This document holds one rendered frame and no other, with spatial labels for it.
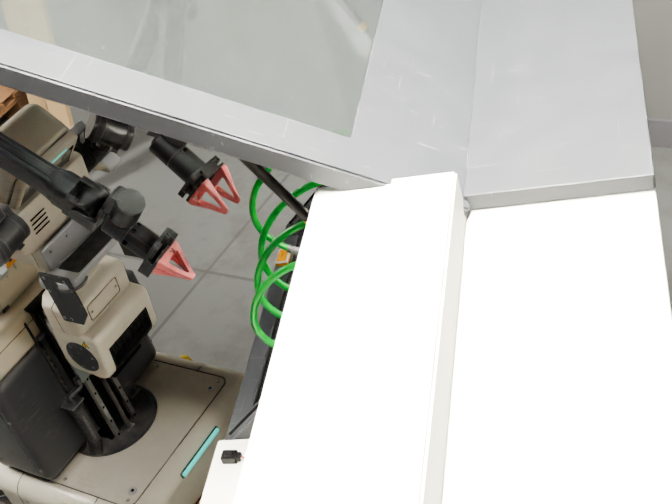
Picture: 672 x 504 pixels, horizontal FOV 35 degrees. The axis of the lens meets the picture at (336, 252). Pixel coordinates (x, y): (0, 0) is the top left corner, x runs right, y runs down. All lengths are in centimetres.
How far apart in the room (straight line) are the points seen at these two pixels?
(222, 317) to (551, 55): 230
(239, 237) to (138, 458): 138
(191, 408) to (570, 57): 179
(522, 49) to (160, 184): 307
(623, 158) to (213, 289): 266
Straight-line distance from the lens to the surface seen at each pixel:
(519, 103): 182
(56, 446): 322
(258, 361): 230
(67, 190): 215
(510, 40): 200
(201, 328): 397
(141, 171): 499
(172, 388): 336
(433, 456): 125
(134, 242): 214
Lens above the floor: 247
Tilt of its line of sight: 37 degrees down
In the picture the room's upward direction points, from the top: 18 degrees counter-clockwise
